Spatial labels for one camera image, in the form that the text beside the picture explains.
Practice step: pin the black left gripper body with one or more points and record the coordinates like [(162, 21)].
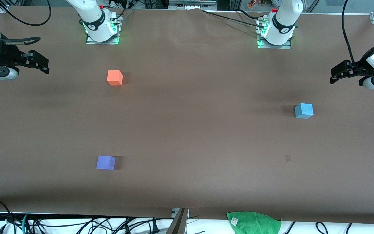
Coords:
[(359, 67)]

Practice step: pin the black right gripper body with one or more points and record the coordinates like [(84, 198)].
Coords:
[(7, 55)]

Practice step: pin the blue foam block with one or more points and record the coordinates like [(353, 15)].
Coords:
[(304, 110)]

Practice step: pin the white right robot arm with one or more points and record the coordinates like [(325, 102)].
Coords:
[(94, 19)]

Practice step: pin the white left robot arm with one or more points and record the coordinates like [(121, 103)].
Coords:
[(282, 22)]

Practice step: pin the orange foam block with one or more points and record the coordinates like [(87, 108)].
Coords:
[(115, 77)]

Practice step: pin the purple foam block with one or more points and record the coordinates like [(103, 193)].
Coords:
[(105, 162)]

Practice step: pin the colourful background object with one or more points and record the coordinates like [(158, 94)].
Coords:
[(258, 3)]

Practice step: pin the brown table cover sheet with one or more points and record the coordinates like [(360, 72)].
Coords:
[(187, 130)]

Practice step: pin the green cloth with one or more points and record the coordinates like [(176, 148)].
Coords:
[(255, 224)]

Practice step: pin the black power plug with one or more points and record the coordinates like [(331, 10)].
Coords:
[(155, 227)]

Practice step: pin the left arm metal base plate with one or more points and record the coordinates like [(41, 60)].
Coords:
[(286, 46)]

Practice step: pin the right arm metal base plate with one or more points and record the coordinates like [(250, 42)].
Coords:
[(114, 40)]

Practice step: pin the grey metal rail box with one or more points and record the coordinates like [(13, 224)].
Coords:
[(192, 4)]

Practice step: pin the small white metal bracket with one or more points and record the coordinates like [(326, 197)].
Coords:
[(175, 212)]

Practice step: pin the grey metal post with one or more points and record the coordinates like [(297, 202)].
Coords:
[(179, 224)]

